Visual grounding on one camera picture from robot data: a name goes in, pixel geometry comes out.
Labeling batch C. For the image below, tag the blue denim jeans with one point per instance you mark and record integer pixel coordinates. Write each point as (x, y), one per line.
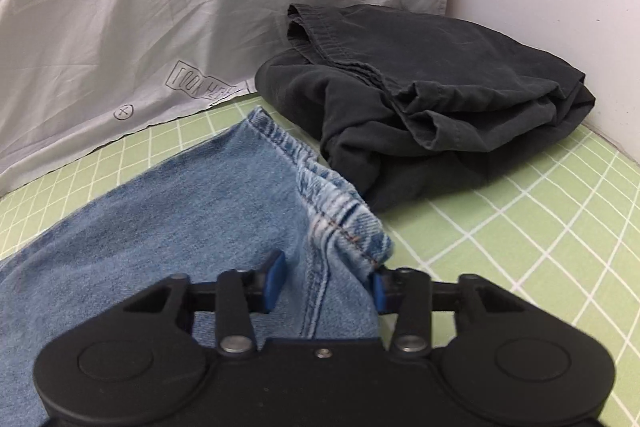
(175, 217)

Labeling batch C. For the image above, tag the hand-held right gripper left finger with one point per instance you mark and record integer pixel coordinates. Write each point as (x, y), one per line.
(272, 282)

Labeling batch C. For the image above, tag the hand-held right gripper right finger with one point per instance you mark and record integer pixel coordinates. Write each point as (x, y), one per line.
(379, 293)

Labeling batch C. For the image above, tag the black folded pants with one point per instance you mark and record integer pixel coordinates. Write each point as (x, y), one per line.
(440, 82)

